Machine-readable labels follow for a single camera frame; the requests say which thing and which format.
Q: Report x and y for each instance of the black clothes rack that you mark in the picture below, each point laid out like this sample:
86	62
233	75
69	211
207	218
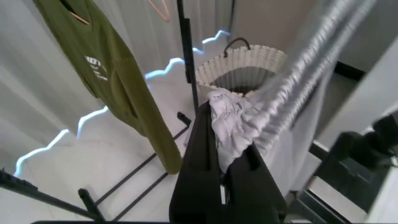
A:
188	46

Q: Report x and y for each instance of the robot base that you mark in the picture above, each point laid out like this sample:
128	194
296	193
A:
335	193

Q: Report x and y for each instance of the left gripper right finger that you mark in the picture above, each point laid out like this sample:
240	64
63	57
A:
252	193

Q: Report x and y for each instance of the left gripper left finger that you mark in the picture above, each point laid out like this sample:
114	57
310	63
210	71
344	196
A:
196	180

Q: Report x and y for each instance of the green shirt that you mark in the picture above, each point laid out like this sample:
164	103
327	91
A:
102	46

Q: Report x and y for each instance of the pale grey garment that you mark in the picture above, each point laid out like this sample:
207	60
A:
236	124

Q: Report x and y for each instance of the white curtain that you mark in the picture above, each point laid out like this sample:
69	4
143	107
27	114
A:
31	93

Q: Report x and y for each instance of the white laundry basket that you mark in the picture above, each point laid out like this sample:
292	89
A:
236	59

